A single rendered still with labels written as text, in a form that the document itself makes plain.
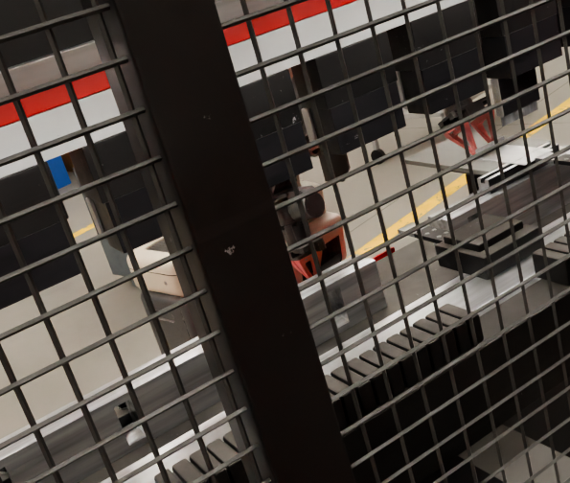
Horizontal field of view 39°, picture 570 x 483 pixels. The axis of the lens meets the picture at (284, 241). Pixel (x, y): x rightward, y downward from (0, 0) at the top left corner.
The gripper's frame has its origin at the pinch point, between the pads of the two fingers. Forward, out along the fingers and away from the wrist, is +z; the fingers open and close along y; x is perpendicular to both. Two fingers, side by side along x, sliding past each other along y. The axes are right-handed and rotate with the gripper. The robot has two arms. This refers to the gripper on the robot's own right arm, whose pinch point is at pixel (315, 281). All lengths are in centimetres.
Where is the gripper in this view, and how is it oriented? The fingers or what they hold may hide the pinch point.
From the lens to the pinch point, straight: 182.8
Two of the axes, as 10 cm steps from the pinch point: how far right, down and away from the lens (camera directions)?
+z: 3.8, 9.1, 1.5
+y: 4.8, -0.5, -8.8
